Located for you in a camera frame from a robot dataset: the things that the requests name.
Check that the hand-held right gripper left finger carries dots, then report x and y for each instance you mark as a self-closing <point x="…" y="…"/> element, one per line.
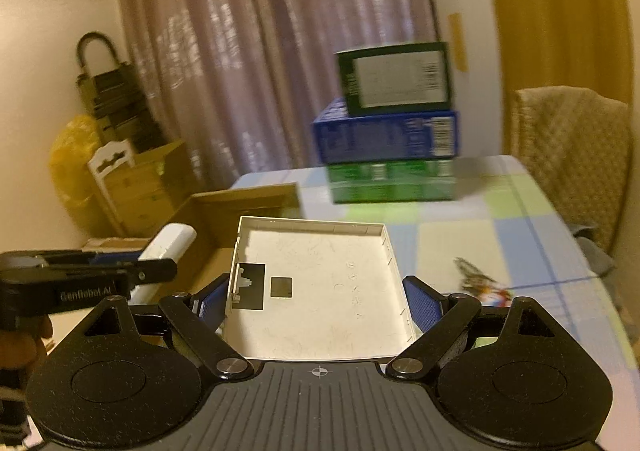
<point x="212" y="303"/>

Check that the person's left hand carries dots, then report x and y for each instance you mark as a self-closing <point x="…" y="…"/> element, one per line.
<point x="22" y="346"/>

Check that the red and white cat toy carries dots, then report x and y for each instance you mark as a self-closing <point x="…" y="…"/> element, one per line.
<point x="500" y="295"/>

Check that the white tray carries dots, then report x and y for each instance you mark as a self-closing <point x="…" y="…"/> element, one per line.
<point x="320" y="281"/>

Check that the yellow wall strip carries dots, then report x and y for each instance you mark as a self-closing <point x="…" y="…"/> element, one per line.
<point x="457" y="41"/>

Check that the blue printed box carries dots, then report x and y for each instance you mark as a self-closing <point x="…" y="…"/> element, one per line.
<point x="380" y="138"/>

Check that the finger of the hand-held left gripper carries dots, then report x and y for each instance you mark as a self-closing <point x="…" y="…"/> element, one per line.
<point x="150" y="272"/>
<point x="115" y="258"/>

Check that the yellow plastic bag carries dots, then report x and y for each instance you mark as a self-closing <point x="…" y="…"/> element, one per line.
<point x="70" y="166"/>

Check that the white carved wooden board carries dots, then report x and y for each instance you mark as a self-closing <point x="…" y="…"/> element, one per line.
<point x="107" y="161"/>

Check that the dark green box white label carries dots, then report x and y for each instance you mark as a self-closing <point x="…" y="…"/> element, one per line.
<point x="395" y="81"/>

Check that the printed cardboard carton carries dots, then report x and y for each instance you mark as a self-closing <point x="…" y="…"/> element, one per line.
<point x="145" y="191"/>

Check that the bright green box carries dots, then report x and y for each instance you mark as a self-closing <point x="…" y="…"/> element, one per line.
<point x="390" y="186"/>

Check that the lilac patterned curtain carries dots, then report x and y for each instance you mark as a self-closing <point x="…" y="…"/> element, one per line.
<point x="250" y="31"/>

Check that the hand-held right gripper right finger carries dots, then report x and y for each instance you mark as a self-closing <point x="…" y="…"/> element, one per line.
<point x="422" y="303"/>

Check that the brown cardboard box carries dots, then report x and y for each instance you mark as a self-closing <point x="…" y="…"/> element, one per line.
<point x="250" y="203"/>

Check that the chair with quilted cover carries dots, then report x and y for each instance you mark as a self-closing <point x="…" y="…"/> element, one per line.
<point x="565" y="156"/>

